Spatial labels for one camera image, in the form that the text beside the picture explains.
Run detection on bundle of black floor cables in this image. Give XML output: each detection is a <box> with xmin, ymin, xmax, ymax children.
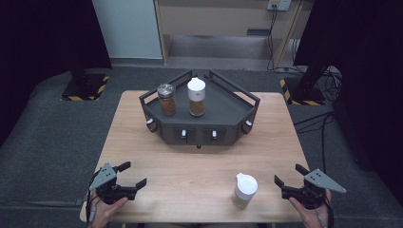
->
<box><xmin>293</xmin><ymin>65</ymin><xmax>345</xmax><ymax>175</ymax></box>

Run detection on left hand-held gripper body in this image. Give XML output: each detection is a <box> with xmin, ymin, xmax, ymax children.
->
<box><xmin>88</xmin><ymin>161</ymin><xmax>138</xmax><ymax>205</ymax></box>

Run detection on black stand with striped base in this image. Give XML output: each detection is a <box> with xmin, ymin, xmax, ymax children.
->
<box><xmin>61</xmin><ymin>56</ymin><xmax>111</xmax><ymax>102</ymax></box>
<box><xmin>278</xmin><ymin>56</ymin><xmax>331</xmax><ymax>106</ymax></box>

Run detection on dark curtain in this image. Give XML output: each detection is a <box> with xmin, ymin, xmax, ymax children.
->
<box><xmin>294</xmin><ymin>0</ymin><xmax>403</xmax><ymax>203</ymax></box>
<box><xmin>0</xmin><ymin>0</ymin><xmax>113</xmax><ymax>146</ymax></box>

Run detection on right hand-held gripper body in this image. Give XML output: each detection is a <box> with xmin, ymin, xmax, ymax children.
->
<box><xmin>280</xmin><ymin>168</ymin><xmax>348</xmax><ymax>211</ymax></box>

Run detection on white wall socket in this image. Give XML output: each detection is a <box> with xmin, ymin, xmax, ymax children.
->
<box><xmin>266</xmin><ymin>0</ymin><xmax>292</xmax><ymax>12</ymax></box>

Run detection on dark grey corner rack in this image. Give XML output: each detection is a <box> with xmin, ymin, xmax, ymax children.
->
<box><xmin>139</xmin><ymin>69</ymin><xmax>261</xmax><ymax>149</ymax></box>

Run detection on white-lid jar of brown spice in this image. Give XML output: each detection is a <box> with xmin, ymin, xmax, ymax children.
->
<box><xmin>186</xmin><ymin>77</ymin><xmax>207</xmax><ymax>118</ymax></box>

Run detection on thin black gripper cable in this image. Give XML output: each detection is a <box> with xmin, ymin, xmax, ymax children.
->
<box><xmin>85</xmin><ymin>177</ymin><xmax>98</xmax><ymax>226</ymax></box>

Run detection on silver-lid jar of brown spice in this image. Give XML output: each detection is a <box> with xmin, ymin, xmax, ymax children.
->
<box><xmin>157</xmin><ymin>83</ymin><xmax>178</xmax><ymax>118</ymax></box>

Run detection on person's right hand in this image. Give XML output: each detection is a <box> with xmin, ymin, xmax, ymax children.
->
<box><xmin>288</xmin><ymin>189</ymin><xmax>333</xmax><ymax>228</ymax></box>

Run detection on white-lid jar of pale spice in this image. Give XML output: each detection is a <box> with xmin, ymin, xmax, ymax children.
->
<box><xmin>231</xmin><ymin>172</ymin><xmax>259</xmax><ymax>210</ymax></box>

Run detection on person's left hand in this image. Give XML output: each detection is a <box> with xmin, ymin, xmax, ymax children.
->
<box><xmin>89</xmin><ymin>195</ymin><xmax>129</xmax><ymax>228</ymax></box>

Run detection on white panel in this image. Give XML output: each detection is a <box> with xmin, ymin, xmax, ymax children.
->
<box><xmin>91</xmin><ymin>0</ymin><xmax>163</xmax><ymax>60</ymax></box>

